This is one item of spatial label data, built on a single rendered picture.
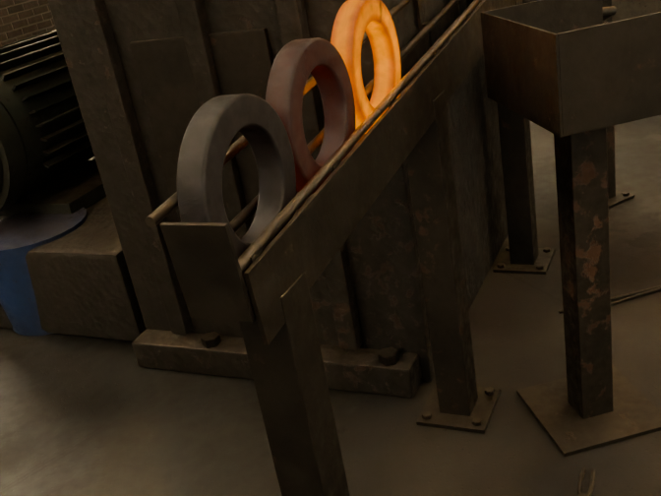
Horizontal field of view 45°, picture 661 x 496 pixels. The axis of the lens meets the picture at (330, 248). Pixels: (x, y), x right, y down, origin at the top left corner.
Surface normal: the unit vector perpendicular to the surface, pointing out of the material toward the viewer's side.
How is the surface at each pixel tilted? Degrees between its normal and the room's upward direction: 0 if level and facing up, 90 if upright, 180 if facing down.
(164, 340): 0
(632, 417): 0
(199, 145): 45
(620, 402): 0
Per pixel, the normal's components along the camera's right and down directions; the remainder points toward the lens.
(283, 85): -0.41, -0.23
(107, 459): -0.16, -0.90
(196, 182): -0.43, 0.05
